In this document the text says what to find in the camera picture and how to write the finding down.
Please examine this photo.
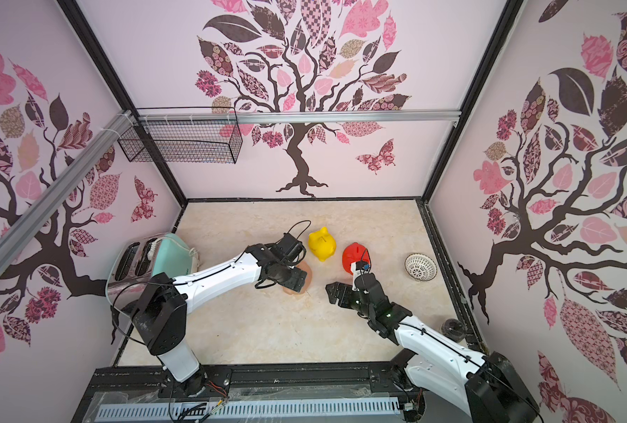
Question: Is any pink piggy bank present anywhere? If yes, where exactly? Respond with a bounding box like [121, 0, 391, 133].
[282, 260, 313, 295]

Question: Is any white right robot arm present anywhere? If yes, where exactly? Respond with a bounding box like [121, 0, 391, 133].
[326, 272, 541, 422]

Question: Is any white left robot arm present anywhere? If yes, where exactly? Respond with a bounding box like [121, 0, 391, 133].
[130, 234, 306, 384]

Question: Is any red piggy bank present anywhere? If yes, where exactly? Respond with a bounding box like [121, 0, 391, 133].
[342, 243, 372, 274]

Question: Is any yellow piggy bank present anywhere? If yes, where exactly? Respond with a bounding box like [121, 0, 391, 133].
[308, 227, 336, 262]

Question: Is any white sink strainer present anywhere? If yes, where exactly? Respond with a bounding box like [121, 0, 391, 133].
[404, 253, 438, 282]

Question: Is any clear jar black lid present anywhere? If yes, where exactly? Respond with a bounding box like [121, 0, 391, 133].
[440, 318, 467, 343]

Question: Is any mint green chrome toaster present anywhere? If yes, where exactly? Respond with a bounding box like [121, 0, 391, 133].
[106, 233, 200, 317]

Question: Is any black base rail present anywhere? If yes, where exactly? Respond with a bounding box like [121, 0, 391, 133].
[72, 361, 426, 422]

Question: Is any aluminium rail back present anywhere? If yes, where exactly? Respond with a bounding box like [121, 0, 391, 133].
[137, 109, 461, 124]

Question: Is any aluminium rail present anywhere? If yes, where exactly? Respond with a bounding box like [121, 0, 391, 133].
[0, 110, 134, 278]
[137, 109, 461, 124]

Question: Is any white slotted cable duct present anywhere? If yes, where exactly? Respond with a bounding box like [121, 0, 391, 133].
[92, 398, 403, 422]

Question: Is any black wire basket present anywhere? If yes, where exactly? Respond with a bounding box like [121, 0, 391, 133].
[119, 106, 243, 164]

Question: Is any aluminium rail left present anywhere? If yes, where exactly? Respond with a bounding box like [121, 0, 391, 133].
[0, 110, 134, 278]

